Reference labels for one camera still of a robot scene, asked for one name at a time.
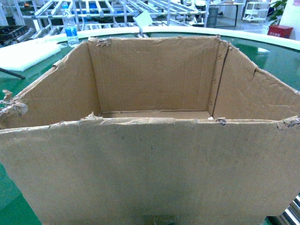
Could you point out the large cardboard box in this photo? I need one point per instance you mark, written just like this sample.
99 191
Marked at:
135 131

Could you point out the black rod on conveyor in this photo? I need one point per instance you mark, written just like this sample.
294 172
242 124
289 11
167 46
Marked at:
12 73

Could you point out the white curved conveyor rim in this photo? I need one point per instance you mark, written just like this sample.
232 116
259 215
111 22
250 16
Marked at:
289 43

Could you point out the clear plastic water bottle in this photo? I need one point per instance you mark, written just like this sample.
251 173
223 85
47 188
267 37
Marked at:
70 26

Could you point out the white foam sheet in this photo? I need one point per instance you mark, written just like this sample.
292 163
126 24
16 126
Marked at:
22 56

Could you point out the red box with text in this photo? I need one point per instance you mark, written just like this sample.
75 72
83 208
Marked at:
280 31

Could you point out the white roller rack frame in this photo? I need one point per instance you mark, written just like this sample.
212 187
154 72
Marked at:
46 15

